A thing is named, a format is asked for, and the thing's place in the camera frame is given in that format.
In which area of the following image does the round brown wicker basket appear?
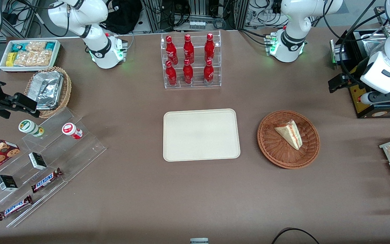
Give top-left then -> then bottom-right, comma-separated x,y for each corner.
257,110 -> 321,169

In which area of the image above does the cream rectangular tray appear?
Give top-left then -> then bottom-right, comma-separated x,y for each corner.
163,108 -> 241,162

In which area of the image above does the small clear peanut snack bag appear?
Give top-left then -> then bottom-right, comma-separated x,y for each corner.
25,41 -> 47,52

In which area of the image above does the small silver electronics box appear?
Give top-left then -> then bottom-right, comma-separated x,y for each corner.
329,39 -> 344,65

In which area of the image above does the clear acrylic bottle rack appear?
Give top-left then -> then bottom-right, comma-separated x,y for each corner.
160,30 -> 222,89

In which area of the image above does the black fabric bag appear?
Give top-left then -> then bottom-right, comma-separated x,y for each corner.
102,0 -> 143,35

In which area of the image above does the red Coca-Cola bottle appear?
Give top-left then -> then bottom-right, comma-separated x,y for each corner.
165,60 -> 178,86
204,33 -> 215,62
165,35 -> 179,65
203,59 -> 215,85
183,34 -> 195,64
182,59 -> 194,85

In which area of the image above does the red-lid white bottle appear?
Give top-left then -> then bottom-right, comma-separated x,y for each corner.
62,122 -> 83,140

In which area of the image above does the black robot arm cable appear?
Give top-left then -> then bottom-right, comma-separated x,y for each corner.
338,0 -> 390,85

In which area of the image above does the clear acrylic stepped display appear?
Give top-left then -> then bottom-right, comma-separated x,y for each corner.
0,107 -> 107,228

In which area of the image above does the black food warmer yellow panel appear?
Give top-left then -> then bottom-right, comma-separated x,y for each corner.
343,6 -> 390,119

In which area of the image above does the aluminium frame post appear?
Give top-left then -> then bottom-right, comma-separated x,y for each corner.
142,0 -> 164,33
234,0 -> 250,31

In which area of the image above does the grey power strip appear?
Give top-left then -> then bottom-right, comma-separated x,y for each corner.
189,20 -> 207,31

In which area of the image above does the white rectangular snack bin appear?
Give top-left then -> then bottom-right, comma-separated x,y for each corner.
0,39 -> 62,74

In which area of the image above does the green-lid white bottle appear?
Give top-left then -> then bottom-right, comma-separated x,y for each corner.
18,119 -> 45,138

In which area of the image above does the aluminium foil tray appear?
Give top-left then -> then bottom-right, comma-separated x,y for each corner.
27,70 -> 64,111

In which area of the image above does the small black carton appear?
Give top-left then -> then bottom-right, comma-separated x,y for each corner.
0,175 -> 19,192
28,152 -> 48,171

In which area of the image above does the black looped floor cable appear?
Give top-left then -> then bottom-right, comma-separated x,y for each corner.
271,227 -> 321,244

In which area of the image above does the large clear peanut snack bag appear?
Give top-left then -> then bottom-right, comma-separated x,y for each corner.
14,50 -> 53,67

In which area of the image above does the light wicker basket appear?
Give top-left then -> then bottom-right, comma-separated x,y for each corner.
24,66 -> 72,119

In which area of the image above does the triangular sandwich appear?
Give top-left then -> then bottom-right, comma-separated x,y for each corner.
274,120 -> 303,151

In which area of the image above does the Snickers chocolate bar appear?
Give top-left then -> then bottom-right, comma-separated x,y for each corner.
0,195 -> 33,222
30,167 -> 64,194

